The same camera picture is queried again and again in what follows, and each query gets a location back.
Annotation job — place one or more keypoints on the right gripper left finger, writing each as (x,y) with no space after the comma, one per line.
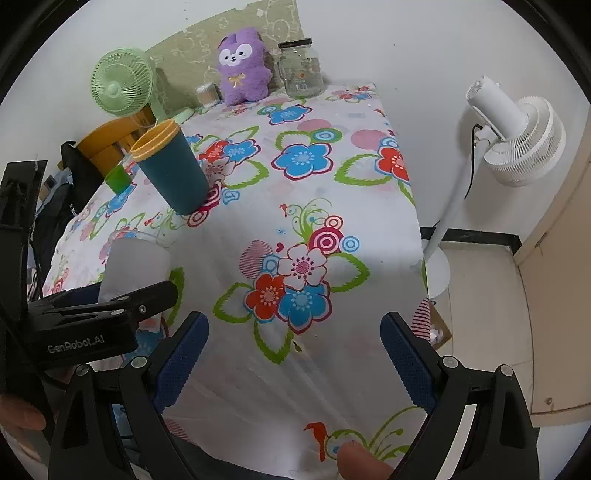
(87,443)

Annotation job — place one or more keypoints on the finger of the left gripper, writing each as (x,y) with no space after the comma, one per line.
(83,303)
(20,187)

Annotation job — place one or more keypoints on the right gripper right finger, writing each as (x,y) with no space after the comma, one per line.
(502,442)

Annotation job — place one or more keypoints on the clear cup with white paper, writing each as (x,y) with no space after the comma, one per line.
(133,264)

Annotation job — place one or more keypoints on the small green plastic cup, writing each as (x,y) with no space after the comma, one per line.
(118,180)

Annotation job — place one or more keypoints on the person's left hand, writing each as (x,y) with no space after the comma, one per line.
(19,417)

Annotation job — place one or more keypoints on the person's right hand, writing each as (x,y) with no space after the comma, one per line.
(355,462)

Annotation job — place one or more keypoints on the wooden chair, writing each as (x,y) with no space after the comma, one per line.
(108,144)

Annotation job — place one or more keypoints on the green desk fan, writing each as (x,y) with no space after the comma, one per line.
(124,81)

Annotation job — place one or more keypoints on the teal tumbler with yellow rim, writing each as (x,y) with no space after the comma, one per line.
(165,157)

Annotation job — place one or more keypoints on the cotton swab container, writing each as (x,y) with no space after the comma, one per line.
(207,95)

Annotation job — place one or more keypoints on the floral tablecloth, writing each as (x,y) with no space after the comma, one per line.
(308,238)

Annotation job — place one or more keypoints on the purple plush bunny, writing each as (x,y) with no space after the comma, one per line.
(242,65)

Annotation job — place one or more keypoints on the white standing fan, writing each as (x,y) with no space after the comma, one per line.
(520,141)

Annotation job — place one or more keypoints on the glass jar with black lid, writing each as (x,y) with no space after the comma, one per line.
(300,69)

